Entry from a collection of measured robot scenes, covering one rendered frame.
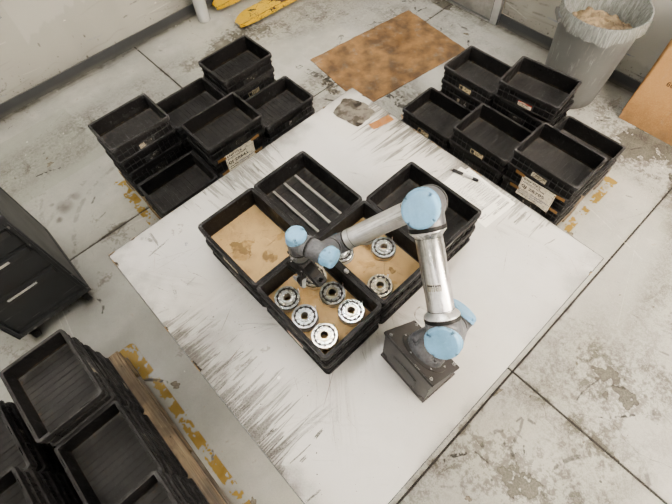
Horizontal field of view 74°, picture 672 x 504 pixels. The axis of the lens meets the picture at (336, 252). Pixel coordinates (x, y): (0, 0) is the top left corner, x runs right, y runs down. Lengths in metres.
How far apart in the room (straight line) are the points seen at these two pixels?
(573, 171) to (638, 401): 1.27
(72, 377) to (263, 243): 1.07
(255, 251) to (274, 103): 1.49
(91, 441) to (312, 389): 1.07
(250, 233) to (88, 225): 1.70
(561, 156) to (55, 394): 2.85
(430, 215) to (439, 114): 2.01
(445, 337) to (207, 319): 1.04
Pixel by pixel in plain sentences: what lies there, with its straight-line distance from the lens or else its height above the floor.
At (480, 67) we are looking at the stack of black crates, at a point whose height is 0.38.
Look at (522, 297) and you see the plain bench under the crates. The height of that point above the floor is 0.70.
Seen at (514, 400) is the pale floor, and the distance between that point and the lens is 2.67.
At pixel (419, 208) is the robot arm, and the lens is 1.33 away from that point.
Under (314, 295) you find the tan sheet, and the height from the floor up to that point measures 0.83.
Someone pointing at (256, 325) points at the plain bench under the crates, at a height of 0.70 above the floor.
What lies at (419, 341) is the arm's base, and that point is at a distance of 1.63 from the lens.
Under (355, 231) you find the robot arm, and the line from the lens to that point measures 1.58.
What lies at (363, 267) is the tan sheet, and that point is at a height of 0.83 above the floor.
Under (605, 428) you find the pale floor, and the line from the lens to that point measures 2.81.
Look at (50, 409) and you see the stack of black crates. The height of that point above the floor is 0.49.
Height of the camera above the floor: 2.48
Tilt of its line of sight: 60 degrees down
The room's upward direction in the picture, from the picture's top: 5 degrees counter-clockwise
